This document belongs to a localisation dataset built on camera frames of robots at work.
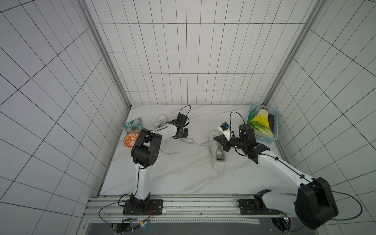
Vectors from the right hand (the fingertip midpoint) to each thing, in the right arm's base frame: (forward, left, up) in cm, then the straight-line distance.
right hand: (210, 138), depth 81 cm
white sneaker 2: (+20, +34, -11) cm, 41 cm away
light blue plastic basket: (+10, -36, -13) cm, 40 cm away
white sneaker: (-4, -5, -9) cm, 11 cm away
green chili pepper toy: (+31, -34, -15) cm, 48 cm away
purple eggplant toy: (+28, -47, -14) cm, 57 cm away
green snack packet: (+15, +54, -13) cm, 57 cm away
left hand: (+11, +19, -16) cm, 27 cm away
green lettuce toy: (+15, -34, -10) cm, 39 cm away
